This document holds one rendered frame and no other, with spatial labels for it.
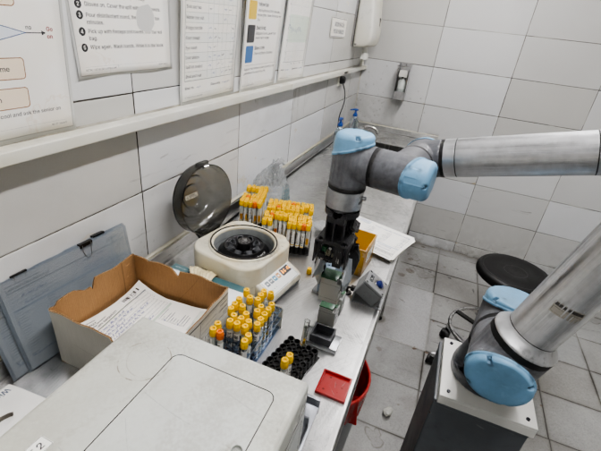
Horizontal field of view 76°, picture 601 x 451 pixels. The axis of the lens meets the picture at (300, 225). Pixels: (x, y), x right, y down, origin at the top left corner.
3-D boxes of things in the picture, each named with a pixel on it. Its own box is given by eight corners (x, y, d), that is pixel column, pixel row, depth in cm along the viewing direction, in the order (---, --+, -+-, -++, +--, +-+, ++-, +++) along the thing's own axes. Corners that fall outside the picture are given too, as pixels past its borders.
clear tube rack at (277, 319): (242, 387, 84) (244, 362, 81) (204, 370, 87) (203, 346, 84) (281, 327, 102) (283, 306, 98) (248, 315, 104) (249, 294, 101)
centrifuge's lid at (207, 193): (178, 171, 103) (156, 166, 107) (190, 253, 113) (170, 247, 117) (231, 154, 120) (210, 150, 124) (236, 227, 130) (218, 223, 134)
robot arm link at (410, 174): (446, 152, 72) (390, 139, 76) (432, 167, 63) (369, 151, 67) (435, 191, 76) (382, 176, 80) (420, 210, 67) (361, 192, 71)
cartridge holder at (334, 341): (334, 355, 95) (337, 344, 93) (300, 343, 98) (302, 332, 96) (341, 341, 100) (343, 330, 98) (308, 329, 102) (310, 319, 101)
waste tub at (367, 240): (360, 277, 126) (366, 251, 121) (323, 264, 130) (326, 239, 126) (372, 259, 137) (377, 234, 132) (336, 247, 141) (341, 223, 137)
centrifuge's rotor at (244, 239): (248, 280, 109) (249, 259, 106) (207, 261, 115) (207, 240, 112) (278, 258, 121) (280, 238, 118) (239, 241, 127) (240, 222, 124)
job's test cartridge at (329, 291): (335, 305, 90) (340, 283, 87) (317, 299, 91) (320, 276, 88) (341, 295, 93) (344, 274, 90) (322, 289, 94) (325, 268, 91)
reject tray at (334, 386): (343, 404, 83) (344, 402, 83) (314, 392, 85) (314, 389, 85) (351, 381, 89) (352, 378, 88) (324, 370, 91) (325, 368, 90)
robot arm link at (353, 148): (371, 141, 67) (327, 131, 70) (359, 199, 72) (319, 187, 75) (386, 133, 73) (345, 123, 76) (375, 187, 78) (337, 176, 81)
